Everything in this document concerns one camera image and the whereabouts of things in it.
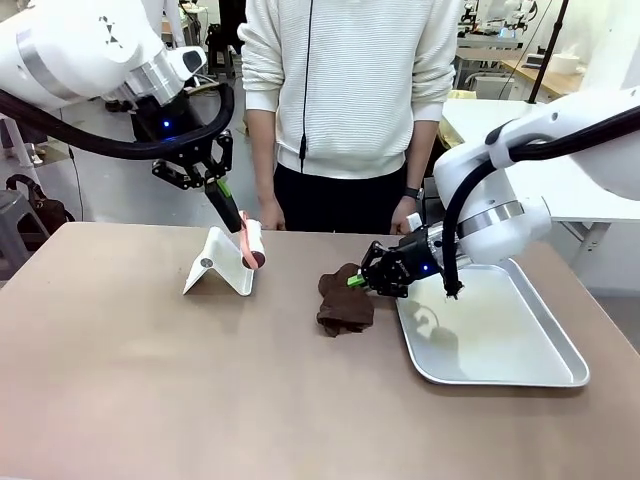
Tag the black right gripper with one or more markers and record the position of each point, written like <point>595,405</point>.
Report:
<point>405,265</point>

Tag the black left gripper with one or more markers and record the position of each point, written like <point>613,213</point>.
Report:
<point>175,172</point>

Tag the dark brown cloth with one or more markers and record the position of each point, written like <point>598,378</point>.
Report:
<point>345,305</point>

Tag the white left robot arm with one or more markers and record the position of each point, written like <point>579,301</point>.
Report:
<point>75,45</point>

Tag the person's right forearm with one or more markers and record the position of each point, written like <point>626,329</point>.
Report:
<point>262,160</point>

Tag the person's left forearm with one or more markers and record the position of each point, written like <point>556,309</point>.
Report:
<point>422,150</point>

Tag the person's right hand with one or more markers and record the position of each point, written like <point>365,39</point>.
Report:
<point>272,216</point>

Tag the person's left hand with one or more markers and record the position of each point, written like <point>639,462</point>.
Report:
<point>402,217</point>

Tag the white folded roller stand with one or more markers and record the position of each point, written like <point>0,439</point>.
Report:
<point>220,265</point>

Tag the black trousers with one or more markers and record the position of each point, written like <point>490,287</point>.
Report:
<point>340,200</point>

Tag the black wrist watch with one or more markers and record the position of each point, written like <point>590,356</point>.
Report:
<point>414,192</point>

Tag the black step stool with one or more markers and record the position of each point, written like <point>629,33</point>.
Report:
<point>220,50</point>

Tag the silver metal tray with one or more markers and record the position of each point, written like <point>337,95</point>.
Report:
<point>500,340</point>

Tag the white knit sweater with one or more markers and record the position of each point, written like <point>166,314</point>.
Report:
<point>350,85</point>

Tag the brown leather bag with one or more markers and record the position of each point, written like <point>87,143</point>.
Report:
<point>42,207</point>

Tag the grey plastic stool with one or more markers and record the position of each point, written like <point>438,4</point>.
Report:
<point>12,225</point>

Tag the white storage box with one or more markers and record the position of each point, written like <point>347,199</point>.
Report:
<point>492,86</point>

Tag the white side table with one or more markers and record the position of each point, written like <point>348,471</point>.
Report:
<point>595,200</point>

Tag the black tripod pole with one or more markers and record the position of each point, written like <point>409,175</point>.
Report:
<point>550,45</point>

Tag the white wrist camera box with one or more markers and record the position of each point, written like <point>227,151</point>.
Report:
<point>414,220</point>

